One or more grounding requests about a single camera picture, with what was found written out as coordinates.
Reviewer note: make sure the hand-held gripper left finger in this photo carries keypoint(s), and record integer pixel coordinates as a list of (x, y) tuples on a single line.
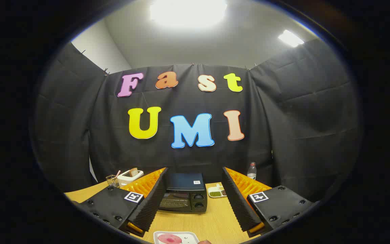
[(151, 206)]

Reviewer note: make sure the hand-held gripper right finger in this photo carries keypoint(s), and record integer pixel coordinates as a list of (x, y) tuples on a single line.
[(237, 203)]

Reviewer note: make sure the pink round meat slice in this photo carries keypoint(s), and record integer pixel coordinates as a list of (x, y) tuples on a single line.
[(169, 239)]

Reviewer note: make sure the black toaster oven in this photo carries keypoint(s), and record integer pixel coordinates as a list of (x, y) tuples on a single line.
[(185, 183)]

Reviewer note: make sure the white rectangular plate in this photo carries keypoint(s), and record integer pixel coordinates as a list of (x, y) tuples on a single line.
[(190, 239)]

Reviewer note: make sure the white pop-up toaster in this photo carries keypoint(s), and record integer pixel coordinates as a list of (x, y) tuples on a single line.
[(127, 178)]

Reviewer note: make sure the white divided dish with beans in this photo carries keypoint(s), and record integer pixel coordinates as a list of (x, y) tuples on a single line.
[(215, 194)]

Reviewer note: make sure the clear plastic water bottle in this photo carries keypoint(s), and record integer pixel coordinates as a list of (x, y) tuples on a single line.
[(252, 173)]

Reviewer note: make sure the brown bread slice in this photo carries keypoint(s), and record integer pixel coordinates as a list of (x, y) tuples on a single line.
[(134, 172)]

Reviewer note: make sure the pink straw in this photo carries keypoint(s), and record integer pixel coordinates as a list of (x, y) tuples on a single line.
[(118, 173)]

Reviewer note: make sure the small ceiling light panel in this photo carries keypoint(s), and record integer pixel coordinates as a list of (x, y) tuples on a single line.
[(290, 38)]

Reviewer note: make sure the large ceiling light panel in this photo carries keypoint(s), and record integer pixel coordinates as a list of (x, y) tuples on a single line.
[(188, 12)]

